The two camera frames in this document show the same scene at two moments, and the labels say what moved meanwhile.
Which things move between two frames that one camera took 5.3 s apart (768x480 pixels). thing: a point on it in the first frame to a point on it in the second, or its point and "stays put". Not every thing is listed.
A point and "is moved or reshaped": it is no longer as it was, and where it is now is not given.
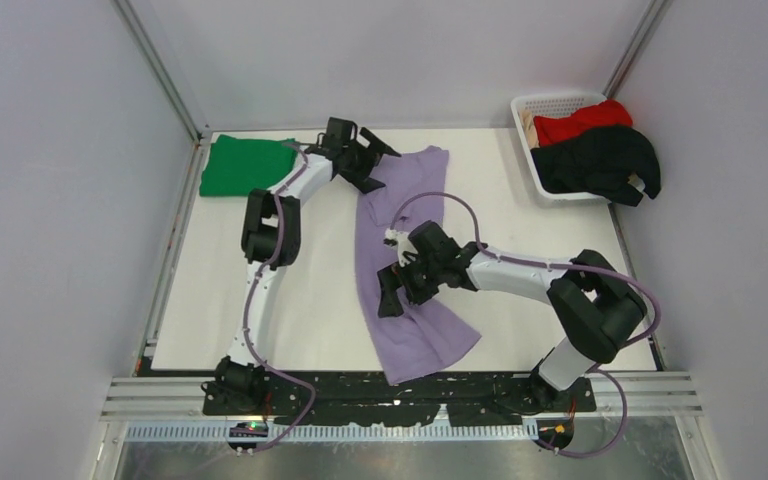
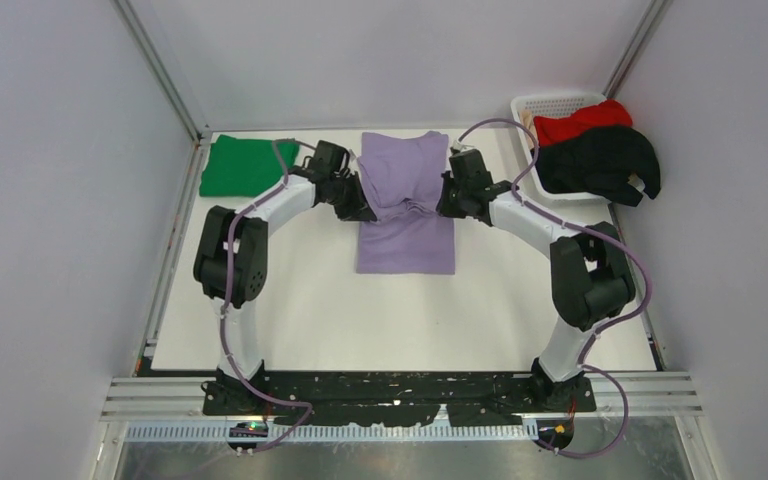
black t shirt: [602, 162] stays put
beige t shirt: [530, 128] stays put
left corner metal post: [160, 70] stays put
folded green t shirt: [236, 165] stays put
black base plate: [357, 398] stays put
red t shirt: [582, 123] stays put
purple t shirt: [421, 336] is moved or reshaped
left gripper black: [362, 180] to [358, 209]
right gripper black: [392, 305] to [445, 207]
